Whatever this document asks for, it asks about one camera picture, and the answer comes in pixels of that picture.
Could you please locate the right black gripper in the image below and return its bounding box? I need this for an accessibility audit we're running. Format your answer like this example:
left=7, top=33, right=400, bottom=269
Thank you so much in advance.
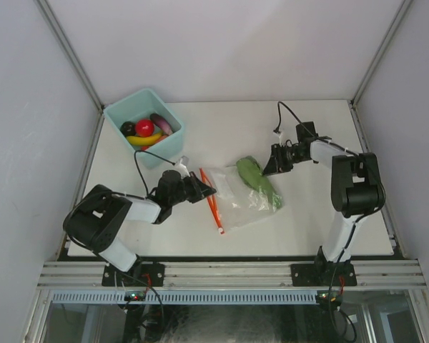
left=262, top=143, right=307, bottom=177

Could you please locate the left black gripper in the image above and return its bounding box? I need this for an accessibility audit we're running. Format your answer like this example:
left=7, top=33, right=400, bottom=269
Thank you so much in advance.
left=169, top=171, right=216, bottom=207

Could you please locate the green fake leaf vegetable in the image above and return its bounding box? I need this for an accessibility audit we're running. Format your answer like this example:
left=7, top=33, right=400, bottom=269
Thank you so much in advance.
left=236, top=156, right=283, bottom=212

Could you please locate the clear zip top bag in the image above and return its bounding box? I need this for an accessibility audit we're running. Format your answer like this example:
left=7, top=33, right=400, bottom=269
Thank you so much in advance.
left=199, top=163, right=279, bottom=235

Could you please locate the small orange fake carrot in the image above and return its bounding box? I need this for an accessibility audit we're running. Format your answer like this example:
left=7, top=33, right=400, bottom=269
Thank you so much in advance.
left=155, top=135, right=168, bottom=144

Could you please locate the long purple fake eggplant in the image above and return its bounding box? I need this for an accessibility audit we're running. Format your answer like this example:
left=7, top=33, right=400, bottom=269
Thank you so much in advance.
left=149, top=113, right=173, bottom=136

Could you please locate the yellow fake banana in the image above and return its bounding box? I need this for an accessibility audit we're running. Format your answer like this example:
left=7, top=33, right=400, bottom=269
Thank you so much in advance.
left=126, top=131, right=163, bottom=146

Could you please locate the red fake apple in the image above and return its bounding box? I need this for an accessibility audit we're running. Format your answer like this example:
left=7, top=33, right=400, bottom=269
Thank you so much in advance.
left=135, top=119, right=154, bottom=137

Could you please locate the dark purple fake eggplant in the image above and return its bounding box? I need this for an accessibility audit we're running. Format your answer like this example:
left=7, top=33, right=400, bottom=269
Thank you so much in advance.
left=119, top=121, right=136, bottom=136

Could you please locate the teal plastic bin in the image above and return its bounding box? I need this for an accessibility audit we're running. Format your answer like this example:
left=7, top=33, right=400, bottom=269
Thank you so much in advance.
left=104, top=89, right=184, bottom=169

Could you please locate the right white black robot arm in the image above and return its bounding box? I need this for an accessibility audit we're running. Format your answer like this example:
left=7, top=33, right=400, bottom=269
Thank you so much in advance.
left=262, top=121, right=385, bottom=287

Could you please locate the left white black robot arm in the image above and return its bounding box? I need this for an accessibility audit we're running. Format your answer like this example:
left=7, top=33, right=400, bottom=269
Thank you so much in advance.
left=62, top=170, right=217, bottom=286

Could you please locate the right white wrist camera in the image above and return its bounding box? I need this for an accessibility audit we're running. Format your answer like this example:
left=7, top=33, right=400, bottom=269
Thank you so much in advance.
left=273, top=129, right=286, bottom=145

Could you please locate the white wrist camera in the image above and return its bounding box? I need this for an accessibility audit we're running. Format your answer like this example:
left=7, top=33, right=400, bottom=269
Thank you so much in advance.
left=273, top=129, right=286, bottom=145
left=174, top=156, right=190, bottom=177

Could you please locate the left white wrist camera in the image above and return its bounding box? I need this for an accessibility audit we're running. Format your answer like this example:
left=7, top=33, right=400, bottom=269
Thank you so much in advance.
left=174, top=156, right=190, bottom=177

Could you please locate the right black camera cable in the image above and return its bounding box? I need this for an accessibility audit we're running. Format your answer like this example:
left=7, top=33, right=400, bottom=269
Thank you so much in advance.
left=274, top=101, right=386, bottom=287

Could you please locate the black camera cable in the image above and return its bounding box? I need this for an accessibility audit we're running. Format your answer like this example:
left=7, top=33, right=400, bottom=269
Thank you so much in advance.
left=274, top=101, right=386, bottom=287
left=133, top=149, right=178, bottom=197

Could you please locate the left black camera cable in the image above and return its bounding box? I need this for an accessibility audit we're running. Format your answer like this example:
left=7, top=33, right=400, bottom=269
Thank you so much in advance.
left=133, top=149, right=178, bottom=197

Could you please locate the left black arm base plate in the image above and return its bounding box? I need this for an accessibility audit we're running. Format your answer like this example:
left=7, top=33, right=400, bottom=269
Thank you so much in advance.
left=102, top=263, right=165, bottom=287

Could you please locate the right aluminium frame post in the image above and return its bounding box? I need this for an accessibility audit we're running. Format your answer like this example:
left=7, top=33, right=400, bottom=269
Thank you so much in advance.
left=350, top=0, right=414, bottom=107

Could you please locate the aluminium frame post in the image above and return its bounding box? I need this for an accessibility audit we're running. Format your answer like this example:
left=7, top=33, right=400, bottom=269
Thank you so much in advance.
left=350, top=0, right=414, bottom=107
left=34, top=0, right=107, bottom=111

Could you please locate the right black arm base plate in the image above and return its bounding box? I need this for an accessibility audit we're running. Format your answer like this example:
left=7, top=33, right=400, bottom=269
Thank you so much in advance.
left=290, top=263, right=358, bottom=287

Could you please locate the aluminium mounting rail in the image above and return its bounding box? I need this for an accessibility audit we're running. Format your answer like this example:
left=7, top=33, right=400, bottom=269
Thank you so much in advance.
left=37, top=260, right=426, bottom=290

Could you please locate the blue slotted cable duct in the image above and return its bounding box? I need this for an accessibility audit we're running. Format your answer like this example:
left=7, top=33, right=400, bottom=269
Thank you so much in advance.
left=52, top=290, right=317, bottom=305

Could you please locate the left aluminium frame post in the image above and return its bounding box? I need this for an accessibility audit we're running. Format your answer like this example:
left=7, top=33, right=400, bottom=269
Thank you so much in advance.
left=34, top=0, right=107, bottom=111

